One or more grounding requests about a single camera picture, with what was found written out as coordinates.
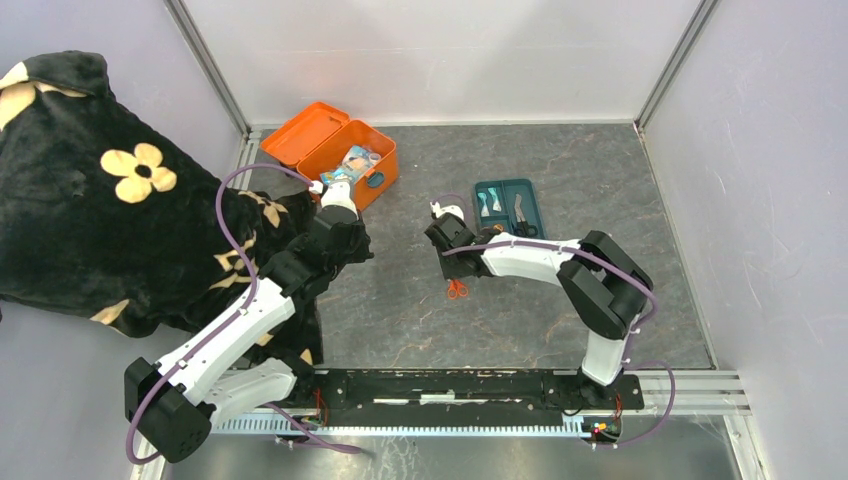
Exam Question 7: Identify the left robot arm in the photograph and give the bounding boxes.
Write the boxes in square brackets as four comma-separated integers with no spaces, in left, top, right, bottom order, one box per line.
[124,181,372,465]

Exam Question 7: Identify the teal divided tray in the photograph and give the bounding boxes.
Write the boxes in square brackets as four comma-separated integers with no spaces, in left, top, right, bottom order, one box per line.
[473,178,547,240]

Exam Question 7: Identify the blue cotton pad packet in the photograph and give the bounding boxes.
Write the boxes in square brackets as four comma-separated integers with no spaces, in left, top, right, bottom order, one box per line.
[320,145,382,185]

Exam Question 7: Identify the teal white tube packet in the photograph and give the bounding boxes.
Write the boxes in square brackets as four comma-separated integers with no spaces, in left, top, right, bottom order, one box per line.
[488,187,503,212]

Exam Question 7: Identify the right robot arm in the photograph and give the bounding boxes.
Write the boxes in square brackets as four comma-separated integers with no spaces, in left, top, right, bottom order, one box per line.
[425,201,658,408]

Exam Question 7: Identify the black floral blanket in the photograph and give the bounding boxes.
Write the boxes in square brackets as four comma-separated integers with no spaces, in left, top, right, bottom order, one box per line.
[1,51,317,338]

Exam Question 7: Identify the orange handled scissors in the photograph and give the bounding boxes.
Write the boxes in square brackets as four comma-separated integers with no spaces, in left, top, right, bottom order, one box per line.
[447,279,469,300]

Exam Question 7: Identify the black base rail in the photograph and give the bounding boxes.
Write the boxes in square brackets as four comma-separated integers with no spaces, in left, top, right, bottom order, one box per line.
[275,368,645,428]

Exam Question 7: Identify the black handled scissors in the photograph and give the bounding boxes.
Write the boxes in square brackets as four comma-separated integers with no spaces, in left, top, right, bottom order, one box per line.
[513,194,539,238]

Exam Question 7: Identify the orange medicine kit box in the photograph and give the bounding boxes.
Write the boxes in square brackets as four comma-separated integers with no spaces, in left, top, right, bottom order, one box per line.
[260,102,399,210]

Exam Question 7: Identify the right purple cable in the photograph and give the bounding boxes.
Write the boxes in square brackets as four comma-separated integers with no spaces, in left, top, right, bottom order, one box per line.
[430,193,677,449]

